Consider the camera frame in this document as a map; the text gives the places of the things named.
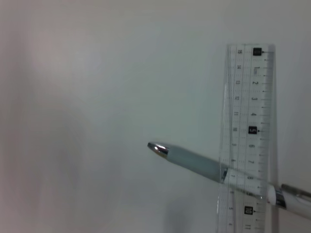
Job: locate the transparent plastic ruler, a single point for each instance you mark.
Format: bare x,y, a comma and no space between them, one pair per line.
255,109

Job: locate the grey clear ballpoint pen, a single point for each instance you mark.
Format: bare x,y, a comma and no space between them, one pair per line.
194,162

